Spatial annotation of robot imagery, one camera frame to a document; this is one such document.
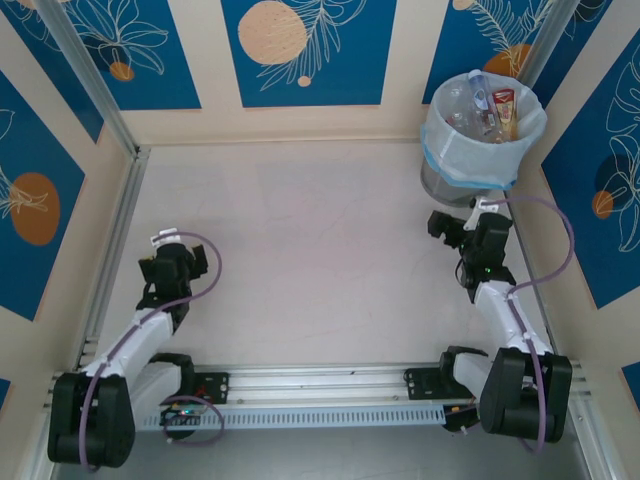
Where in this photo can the blue floral wall panel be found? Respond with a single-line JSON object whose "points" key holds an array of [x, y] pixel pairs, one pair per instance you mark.
{"points": [[165, 85], [585, 30], [632, 380], [610, 240], [4, 395], [350, 75], [55, 60], [25, 275], [450, 50]]}

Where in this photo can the grey metal base plate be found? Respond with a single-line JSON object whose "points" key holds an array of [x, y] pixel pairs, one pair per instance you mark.
{"points": [[320, 457]]}

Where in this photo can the aluminium frame post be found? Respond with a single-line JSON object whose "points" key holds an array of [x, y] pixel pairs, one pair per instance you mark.
{"points": [[95, 85], [542, 45]]}

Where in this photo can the clear white cap bottle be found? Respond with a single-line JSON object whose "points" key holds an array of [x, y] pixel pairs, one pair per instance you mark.
{"points": [[460, 100]]}

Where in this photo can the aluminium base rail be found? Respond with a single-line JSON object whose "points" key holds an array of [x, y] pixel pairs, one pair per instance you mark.
{"points": [[320, 382]]}

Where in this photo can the trash bin with white bag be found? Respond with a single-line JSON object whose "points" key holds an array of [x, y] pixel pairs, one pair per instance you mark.
{"points": [[450, 155]]}

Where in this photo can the grey round bin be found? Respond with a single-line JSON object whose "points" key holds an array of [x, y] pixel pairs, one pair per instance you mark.
{"points": [[440, 187]]}

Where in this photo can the crushed gold red bottle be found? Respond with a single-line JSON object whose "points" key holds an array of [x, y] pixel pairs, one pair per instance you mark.
{"points": [[506, 107]]}

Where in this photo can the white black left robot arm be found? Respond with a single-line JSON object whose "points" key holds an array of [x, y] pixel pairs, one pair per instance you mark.
{"points": [[135, 340]]}

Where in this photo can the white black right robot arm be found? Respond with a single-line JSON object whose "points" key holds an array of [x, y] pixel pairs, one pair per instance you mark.
{"points": [[505, 315]]}

